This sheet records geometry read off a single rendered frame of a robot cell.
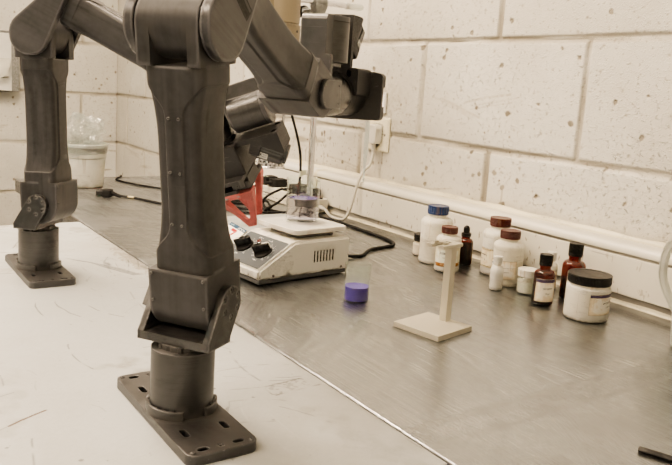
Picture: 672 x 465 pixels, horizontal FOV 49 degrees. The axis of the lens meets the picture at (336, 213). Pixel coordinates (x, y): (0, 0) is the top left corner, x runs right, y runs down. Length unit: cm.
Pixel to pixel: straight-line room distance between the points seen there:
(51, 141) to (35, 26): 17
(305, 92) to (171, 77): 22
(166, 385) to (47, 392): 16
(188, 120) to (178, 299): 17
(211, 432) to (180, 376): 6
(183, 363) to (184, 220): 14
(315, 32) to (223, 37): 29
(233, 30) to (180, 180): 14
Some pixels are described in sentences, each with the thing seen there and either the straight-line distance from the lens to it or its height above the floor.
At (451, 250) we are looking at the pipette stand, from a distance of 107.
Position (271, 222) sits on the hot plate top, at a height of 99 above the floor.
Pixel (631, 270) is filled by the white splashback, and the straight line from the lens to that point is 133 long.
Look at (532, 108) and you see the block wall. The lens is 151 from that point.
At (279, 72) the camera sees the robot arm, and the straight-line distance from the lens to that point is 82.
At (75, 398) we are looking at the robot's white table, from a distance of 83.
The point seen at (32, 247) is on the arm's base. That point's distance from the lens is 129.
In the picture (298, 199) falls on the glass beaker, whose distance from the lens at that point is 131.
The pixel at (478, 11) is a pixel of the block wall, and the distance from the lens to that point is 164.
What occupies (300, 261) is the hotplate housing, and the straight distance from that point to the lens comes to 127.
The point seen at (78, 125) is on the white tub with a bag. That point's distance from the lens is 222.
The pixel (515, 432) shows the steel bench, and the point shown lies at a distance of 81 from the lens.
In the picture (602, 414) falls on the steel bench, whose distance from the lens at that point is 89.
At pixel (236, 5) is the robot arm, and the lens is 69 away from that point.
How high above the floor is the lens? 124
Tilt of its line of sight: 10 degrees down
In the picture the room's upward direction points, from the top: 4 degrees clockwise
